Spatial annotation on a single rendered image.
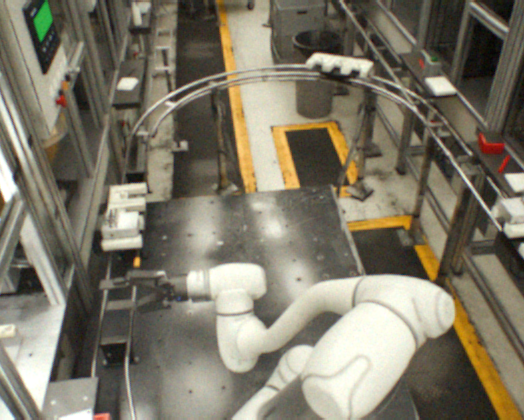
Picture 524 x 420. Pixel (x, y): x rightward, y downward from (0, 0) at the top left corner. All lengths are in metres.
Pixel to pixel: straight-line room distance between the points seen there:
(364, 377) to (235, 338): 0.58
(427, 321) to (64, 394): 1.02
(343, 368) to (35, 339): 1.10
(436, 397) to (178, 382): 1.28
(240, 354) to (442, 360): 1.50
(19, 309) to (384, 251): 2.07
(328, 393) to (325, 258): 1.30
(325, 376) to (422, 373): 1.81
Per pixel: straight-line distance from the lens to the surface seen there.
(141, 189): 2.27
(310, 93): 4.30
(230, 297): 1.41
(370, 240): 3.25
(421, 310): 0.99
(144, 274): 1.43
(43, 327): 1.79
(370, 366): 0.91
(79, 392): 1.60
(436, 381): 2.68
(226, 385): 1.79
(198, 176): 3.78
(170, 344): 1.91
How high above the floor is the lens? 2.19
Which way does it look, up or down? 40 degrees down
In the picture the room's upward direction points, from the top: 2 degrees counter-clockwise
